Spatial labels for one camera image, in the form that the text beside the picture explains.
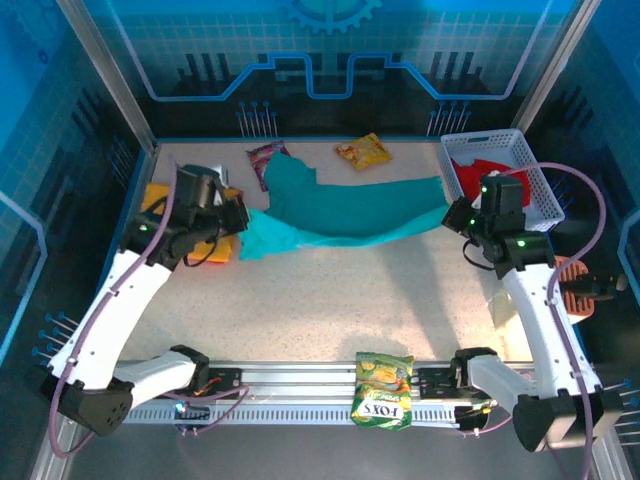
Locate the teal t-shirt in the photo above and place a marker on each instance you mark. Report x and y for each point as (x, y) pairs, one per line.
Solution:
(340, 210)

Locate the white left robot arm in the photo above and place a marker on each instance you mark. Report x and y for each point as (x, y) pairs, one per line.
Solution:
(100, 325)

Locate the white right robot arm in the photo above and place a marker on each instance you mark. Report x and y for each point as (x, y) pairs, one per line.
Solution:
(535, 310)

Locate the folded yellow t-shirt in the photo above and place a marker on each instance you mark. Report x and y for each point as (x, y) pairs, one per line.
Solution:
(155, 197)

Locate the crumpled red t-shirt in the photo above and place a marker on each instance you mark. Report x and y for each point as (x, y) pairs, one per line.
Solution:
(462, 177)

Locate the white plastic basket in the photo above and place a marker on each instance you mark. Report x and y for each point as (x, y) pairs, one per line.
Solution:
(500, 142)

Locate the orange plastic rack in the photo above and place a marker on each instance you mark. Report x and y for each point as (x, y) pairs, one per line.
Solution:
(580, 305)

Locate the purple Fox's candy bag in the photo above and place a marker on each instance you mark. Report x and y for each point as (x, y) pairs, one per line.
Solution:
(262, 157)

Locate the orange yellow snack bag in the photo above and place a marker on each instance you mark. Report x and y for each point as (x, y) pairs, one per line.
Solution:
(362, 152)

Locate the small controller board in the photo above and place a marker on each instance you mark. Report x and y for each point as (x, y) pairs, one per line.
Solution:
(187, 410)
(470, 417)

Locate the green Fox's candy bag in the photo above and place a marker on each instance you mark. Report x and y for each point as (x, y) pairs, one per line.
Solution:
(382, 390)

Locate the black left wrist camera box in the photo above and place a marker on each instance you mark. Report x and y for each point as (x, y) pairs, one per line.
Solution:
(192, 185)

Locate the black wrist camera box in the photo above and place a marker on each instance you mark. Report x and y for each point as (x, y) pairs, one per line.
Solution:
(502, 192)
(192, 185)

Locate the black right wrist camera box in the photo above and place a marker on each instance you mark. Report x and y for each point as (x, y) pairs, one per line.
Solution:
(502, 192)

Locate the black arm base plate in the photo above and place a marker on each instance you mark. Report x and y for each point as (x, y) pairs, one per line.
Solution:
(435, 382)
(227, 377)

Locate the aluminium frame post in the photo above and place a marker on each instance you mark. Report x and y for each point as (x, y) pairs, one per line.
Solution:
(552, 65)
(111, 75)

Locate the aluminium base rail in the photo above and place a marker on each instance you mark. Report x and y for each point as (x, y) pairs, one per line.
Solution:
(300, 375)

